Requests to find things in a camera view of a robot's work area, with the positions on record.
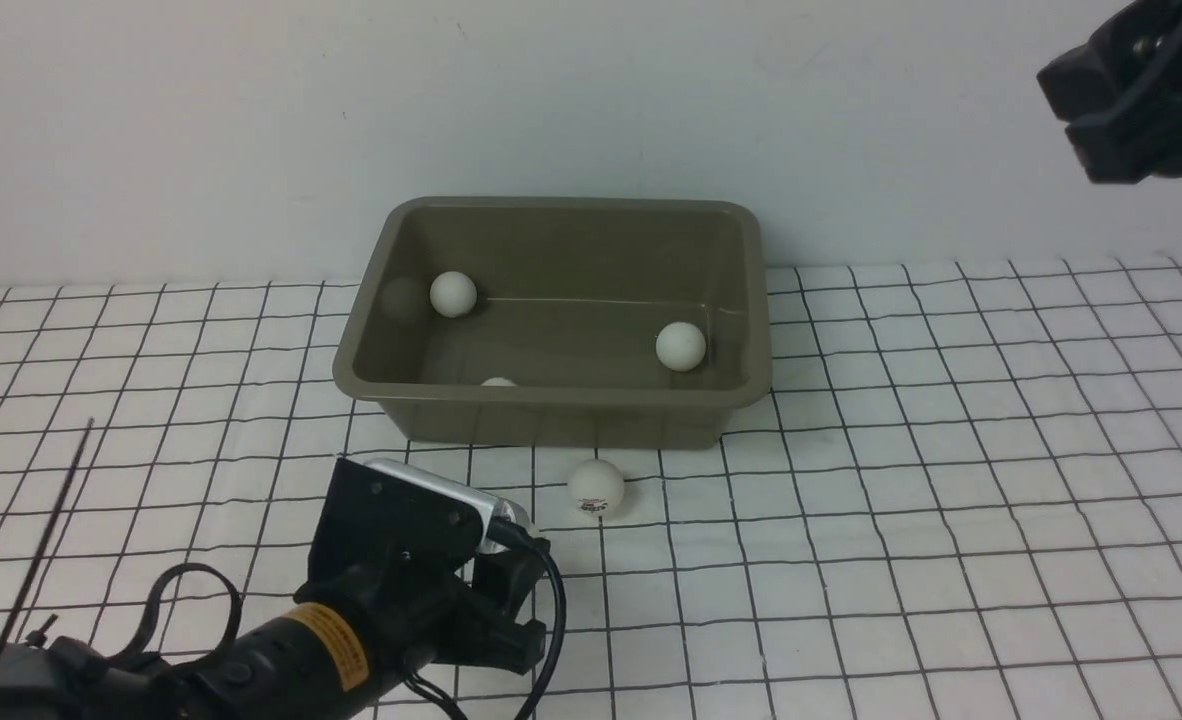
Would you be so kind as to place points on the white black-grid tablecloth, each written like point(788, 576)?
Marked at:
point(962, 498)

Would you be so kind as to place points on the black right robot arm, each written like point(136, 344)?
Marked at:
point(1120, 95)

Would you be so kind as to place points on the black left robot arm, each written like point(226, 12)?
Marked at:
point(275, 671)

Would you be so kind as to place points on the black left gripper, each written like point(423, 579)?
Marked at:
point(385, 624)

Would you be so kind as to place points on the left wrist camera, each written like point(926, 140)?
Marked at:
point(391, 510)

